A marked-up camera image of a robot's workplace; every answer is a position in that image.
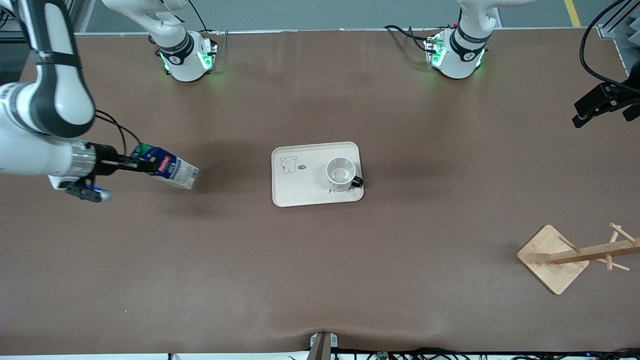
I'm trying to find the blue milk carton green cap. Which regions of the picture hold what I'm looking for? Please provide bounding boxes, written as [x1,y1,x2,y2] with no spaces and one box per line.
[131,143,200,190]

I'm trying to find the white smiley cup black handle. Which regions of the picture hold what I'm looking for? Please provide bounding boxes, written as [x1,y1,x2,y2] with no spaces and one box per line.
[325,157,364,192]

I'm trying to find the cream plastic tray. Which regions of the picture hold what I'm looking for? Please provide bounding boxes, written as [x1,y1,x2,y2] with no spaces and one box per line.
[271,141,365,208]

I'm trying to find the wooden mug rack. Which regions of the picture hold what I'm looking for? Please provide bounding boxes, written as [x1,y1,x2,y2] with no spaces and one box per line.
[516,222,640,296]

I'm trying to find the brown table mat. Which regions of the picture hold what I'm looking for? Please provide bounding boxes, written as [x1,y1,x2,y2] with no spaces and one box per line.
[0,29,640,357]

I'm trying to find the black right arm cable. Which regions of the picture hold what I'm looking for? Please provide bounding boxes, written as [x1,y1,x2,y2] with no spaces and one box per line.
[94,110,145,168]

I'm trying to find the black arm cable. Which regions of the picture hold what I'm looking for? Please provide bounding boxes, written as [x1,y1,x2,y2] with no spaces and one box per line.
[579,0,640,95]
[94,110,145,168]

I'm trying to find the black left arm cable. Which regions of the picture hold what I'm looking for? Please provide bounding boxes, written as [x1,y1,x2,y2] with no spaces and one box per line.
[579,0,640,95]

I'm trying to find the black right base cable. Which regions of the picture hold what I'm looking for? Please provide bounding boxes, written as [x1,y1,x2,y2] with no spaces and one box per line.
[186,0,221,37]

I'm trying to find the black left base cables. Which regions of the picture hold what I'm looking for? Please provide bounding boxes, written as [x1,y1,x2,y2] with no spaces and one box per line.
[384,24,433,53]

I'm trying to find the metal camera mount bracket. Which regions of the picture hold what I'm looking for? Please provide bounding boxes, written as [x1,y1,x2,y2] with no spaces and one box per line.
[307,331,340,360]

